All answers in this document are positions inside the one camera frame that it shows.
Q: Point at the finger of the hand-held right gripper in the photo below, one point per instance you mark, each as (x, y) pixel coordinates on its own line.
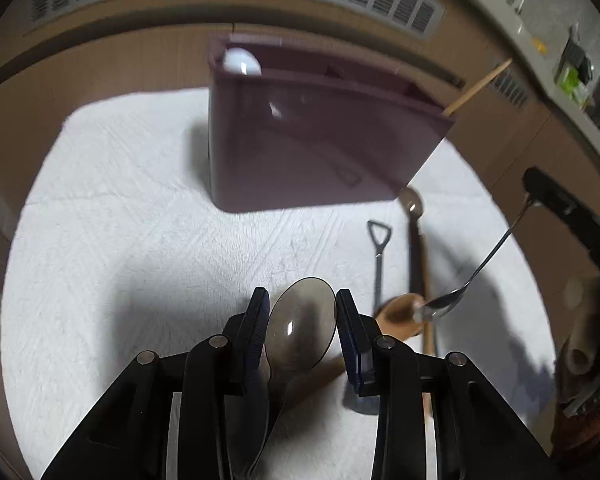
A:
(565, 210)

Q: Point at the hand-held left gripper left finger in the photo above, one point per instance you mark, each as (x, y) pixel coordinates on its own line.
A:
(258, 332)

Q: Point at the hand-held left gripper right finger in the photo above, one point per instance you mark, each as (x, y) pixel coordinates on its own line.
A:
(352, 350)

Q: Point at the smoky translucent plastic spoon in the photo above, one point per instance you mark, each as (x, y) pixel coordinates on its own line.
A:
(300, 330)

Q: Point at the metal spoon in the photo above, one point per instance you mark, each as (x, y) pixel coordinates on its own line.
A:
(485, 262)

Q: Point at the purple utensil holder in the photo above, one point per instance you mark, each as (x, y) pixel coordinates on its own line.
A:
(305, 150)

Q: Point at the wooden spoon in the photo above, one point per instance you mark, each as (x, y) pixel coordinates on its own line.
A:
(397, 315)

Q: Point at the wooden chopstick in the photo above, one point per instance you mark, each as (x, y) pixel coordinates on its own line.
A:
(428, 365)
(475, 87)

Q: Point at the green packet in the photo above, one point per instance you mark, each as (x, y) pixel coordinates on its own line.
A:
(569, 80)

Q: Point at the small grey vent grille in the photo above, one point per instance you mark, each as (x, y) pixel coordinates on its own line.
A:
(510, 87)

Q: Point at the grey stone countertop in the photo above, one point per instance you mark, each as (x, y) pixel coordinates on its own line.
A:
(545, 75)

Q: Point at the beige tube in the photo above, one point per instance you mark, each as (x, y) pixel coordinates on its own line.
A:
(577, 350)

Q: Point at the white textured mat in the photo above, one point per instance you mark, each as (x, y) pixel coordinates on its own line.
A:
(130, 260)

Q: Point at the black object on countertop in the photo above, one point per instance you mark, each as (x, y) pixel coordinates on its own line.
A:
(577, 57)

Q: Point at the dark brown spoon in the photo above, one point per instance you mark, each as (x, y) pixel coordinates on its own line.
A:
(411, 205)

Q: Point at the white spoon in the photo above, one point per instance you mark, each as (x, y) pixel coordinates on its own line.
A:
(241, 61)

